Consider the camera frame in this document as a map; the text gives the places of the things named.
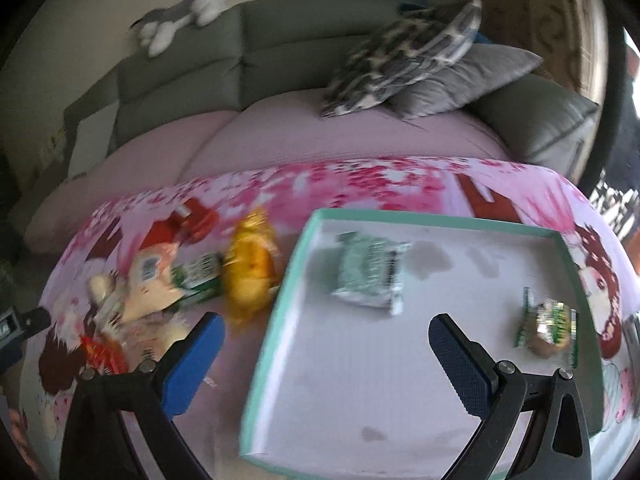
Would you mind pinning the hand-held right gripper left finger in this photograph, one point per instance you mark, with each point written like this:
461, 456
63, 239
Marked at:
195, 360

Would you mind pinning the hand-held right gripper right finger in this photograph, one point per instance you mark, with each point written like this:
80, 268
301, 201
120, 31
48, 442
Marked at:
460, 365

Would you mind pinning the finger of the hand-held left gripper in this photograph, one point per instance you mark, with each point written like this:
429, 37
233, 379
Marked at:
32, 319

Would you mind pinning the teal cardboard box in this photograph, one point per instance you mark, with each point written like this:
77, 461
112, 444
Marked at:
400, 385

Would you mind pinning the red and orange snack packet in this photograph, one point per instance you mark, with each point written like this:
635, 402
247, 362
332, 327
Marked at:
102, 355

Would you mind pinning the pale pink snack packet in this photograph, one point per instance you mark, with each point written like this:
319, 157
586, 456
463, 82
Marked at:
150, 285

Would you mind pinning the round cake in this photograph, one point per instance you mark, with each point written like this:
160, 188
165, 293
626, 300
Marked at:
547, 332

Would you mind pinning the yellow snack packet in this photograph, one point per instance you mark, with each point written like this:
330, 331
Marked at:
250, 270

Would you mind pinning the pale green snack packet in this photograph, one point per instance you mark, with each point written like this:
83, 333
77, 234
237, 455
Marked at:
365, 270

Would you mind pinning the white wrapped candy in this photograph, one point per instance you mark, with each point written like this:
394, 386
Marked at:
101, 287

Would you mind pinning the green and white snack packet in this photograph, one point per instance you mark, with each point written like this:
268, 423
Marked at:
197, 272

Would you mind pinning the long red snack packet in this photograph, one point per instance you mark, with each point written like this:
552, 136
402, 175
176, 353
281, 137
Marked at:
160, 235

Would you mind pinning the small red snack packet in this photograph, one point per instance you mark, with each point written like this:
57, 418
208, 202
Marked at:
200, 222

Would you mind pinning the pink cartoon printed blanket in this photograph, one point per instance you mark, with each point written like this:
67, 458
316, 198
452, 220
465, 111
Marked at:
375, 185

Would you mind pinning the pink ribbed sofa cover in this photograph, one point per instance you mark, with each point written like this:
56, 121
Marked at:
300, 135

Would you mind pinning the plain grey pillow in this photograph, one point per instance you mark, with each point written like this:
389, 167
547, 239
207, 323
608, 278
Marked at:
475, 77

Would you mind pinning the black and white patterned pillow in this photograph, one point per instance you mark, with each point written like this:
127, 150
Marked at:
400, 55

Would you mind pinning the grey and white plush toy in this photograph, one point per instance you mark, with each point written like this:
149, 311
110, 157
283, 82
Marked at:
200, 7

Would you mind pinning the grey-green sofa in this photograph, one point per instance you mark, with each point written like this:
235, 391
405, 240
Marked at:
300, 20

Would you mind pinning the beige patterned curtain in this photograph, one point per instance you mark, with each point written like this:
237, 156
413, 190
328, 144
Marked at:
560, 20

